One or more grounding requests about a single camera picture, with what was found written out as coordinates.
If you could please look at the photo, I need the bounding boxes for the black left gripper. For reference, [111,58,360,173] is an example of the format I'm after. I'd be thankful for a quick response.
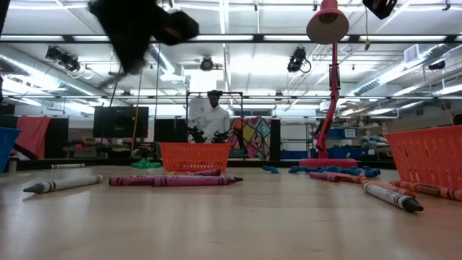
[88,0,200,74]

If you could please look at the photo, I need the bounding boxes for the orange plastic basket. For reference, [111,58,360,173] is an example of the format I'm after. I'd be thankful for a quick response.
[383,125,462,189]
[159,142,232,173]

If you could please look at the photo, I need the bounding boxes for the black television screen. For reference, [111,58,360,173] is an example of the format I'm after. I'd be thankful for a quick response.
[92,105,149,139]

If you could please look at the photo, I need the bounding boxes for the black partition panel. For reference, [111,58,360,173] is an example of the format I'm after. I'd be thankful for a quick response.
[154,118,188,144]

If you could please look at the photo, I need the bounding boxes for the person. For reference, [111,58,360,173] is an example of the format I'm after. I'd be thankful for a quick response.
[196,90,232,144]

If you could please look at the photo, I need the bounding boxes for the red cloth curtain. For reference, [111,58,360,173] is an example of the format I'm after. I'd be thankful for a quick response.
[16,115,51,160]

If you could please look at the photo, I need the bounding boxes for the colourful patterned panel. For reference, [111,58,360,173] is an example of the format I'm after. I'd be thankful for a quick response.
[230,117,271,160]

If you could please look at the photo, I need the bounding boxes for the blue plastic basket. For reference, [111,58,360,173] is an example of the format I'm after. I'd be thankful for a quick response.
[0,126,23,174]

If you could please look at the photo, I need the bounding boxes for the red desk lamp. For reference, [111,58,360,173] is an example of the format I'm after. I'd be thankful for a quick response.
[298,0,359,170]

